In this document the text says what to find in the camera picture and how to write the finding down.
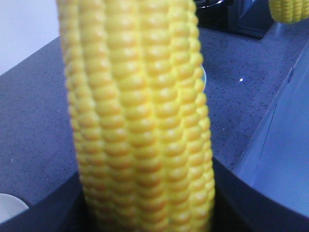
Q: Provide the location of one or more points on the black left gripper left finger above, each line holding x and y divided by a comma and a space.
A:
62, 211

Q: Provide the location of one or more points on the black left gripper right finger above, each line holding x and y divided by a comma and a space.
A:
240, 208

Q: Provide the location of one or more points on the corn cob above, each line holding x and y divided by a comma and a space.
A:
289, 11
138, 111

